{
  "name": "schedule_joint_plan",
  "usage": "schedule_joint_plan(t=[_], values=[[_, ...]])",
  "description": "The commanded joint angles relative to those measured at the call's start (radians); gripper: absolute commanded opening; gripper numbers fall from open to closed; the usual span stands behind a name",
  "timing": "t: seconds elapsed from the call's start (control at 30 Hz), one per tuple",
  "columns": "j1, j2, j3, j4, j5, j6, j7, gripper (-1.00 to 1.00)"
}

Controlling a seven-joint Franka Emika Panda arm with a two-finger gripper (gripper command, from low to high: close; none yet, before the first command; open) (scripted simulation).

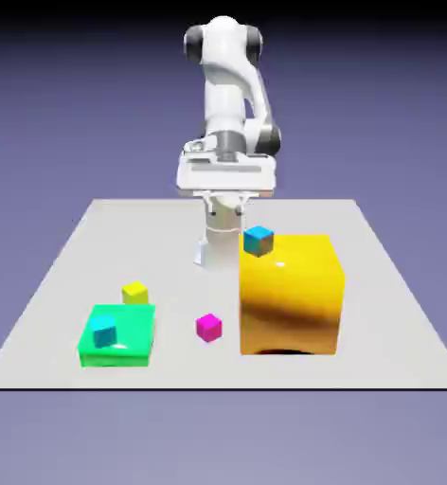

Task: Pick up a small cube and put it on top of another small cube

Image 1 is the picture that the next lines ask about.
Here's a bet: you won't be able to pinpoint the small blue cube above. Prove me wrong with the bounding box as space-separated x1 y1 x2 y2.
242 225 276 259

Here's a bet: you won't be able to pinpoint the small cyan cube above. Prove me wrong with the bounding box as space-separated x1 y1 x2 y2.
87 313 118 350

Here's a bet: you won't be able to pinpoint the small magenta cube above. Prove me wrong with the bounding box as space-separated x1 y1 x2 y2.
195 313 224 344

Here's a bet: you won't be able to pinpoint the small yellow cube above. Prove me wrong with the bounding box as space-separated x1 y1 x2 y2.
121 280 150 306

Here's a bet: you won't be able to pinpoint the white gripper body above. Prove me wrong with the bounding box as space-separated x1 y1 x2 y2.
175 152 278 199

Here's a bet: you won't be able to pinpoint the large green box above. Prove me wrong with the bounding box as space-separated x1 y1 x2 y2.
77 303 157 368

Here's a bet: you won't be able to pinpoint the large yellow box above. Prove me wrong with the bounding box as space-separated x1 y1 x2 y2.
239 233 347 357

